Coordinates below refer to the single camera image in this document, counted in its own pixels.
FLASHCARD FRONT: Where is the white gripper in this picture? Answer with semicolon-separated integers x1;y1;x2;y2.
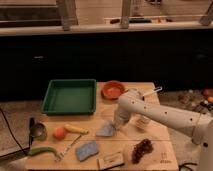
113;107;131;129

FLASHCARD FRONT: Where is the grey towel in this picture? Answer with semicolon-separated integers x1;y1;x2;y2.
96;121;116;137

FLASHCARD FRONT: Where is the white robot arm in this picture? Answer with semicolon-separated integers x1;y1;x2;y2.
114;89;213;171

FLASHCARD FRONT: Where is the green plastic tray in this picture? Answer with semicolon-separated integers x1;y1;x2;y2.
41;79;96;116

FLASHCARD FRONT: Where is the small woven basket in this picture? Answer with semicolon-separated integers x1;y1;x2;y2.
135;116;150;129

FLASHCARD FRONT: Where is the orange bowl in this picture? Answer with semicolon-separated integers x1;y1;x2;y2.
101;80;125;100

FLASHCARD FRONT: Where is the dark grape bunch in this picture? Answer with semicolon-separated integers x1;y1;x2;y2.
132;139;153;164

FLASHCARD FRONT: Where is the wooden block brush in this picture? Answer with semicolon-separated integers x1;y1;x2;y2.
98;152;124;170

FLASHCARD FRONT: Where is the blue sponge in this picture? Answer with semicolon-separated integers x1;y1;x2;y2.
75;141;99;162

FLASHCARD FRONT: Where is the yellow banana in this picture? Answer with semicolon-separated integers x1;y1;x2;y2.
64;124;89;135

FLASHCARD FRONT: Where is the orange fruit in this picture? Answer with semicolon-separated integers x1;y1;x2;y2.
53;126;67;140

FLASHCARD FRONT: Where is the small pan with handle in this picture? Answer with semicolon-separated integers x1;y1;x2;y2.
127;86;162;100

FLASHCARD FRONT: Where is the black cable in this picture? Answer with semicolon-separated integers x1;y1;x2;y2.
0;109;30;160

